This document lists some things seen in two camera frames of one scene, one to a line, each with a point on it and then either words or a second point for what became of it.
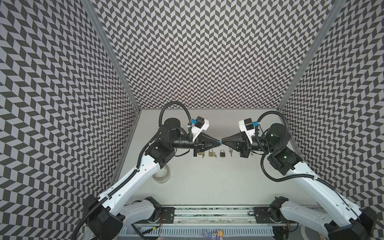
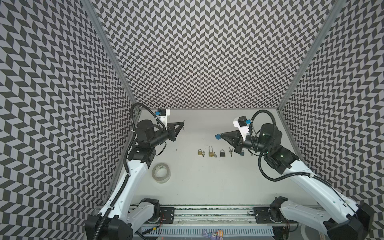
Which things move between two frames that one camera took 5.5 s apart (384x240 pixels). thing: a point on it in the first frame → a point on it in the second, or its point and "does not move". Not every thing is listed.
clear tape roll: x=163 y=175 does not move
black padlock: x=222 y=154 does not move
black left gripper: x=200 y=143 → x=173 y=132
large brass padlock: x=211 y=153 does not move
